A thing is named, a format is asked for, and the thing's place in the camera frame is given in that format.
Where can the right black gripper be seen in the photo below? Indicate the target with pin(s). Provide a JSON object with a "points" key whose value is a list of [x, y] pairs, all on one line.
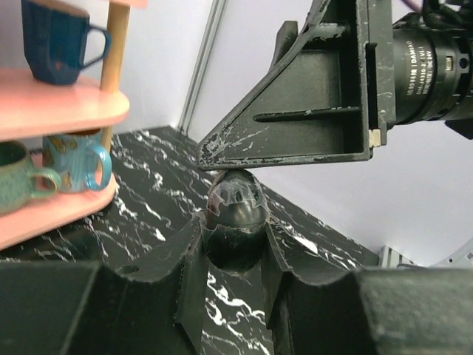
{"points": [[418, 68]]}

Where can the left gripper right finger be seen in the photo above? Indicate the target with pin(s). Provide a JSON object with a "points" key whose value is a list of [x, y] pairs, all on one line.
{"points": [[312, 307]]}

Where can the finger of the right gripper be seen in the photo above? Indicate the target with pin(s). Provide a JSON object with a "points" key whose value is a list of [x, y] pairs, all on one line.
{"points": [[311, 105]]}

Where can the dark blue mug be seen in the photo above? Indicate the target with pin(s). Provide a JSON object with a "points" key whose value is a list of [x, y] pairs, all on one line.
{"points": [[55, 34]]}

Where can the green ceramic mug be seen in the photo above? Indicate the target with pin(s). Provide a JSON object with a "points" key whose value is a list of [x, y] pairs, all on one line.
{"points": [[19, 175]]}

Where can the light blue ceramic mug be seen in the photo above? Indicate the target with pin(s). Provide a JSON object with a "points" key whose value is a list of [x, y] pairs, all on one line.
{"points": [[79, 158]]}

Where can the pink three-tier wooden shelf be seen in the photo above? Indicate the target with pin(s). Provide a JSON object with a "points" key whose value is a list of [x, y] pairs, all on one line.
{"points": [[57, 117]]}

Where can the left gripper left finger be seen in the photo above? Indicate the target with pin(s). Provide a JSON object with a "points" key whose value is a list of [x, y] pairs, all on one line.
{"points": [[151, 305]]}

